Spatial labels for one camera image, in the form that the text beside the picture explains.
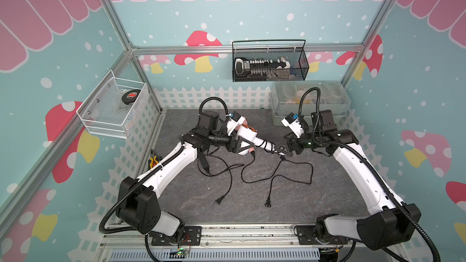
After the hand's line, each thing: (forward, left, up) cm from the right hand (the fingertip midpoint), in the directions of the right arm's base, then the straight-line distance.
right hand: (281, 142), depth 75 cm
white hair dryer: (-2, +6, 0) cm, 6 cm away
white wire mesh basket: (+10, +70, +11) cm, 72 cm away
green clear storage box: (+33, -8, -3) cm, 34 cm away
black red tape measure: (+17, +65, +11) cm, 68 cm away
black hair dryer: (+3, +36, -22) cm, 43 cm away
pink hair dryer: (0, +14, +7) cm, 16 cm away
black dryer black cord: (-15, +27, -24) cm, 40 cm away
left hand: (-1, +14, +1) cm, 14 cm away
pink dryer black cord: (-17, +5, -24) cm, 29 cm away
